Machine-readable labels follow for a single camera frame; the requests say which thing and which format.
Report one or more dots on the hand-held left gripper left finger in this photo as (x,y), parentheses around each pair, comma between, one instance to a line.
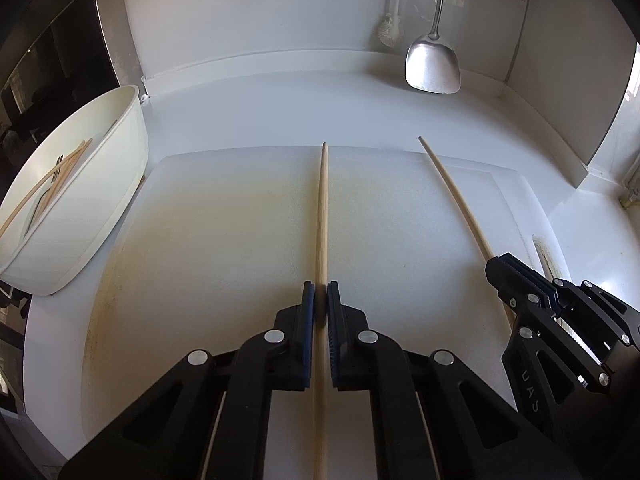
(306,340)

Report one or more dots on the white dish brush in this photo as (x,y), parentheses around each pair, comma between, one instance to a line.
(389,30)

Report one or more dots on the stainless steel spatula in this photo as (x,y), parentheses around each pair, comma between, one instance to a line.
(432,70)

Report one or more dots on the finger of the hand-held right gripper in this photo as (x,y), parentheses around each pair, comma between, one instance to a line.
(505,280)
(527,274)

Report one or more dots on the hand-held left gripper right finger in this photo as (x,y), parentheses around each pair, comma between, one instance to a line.
(335,340)

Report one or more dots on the white round bowl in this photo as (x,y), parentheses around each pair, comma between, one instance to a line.
(100,220)

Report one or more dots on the white plastic cutting board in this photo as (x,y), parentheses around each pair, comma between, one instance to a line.
(200,260)

